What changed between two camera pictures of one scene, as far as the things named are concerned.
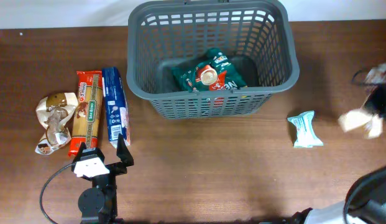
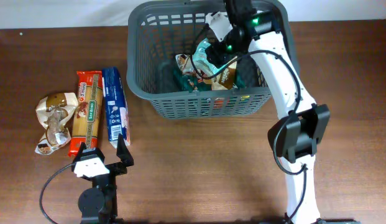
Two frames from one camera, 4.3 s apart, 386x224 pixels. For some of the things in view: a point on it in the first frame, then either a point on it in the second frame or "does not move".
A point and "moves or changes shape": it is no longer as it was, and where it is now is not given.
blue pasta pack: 116,107 does not move
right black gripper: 373,103 → 218,55
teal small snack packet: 306,137 moves or changes shape
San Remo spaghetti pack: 87,126 does not move
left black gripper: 125,157 does not move
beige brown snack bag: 367,120 → 222,79
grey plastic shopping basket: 258,37 does not move
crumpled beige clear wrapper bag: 55,111 does not move
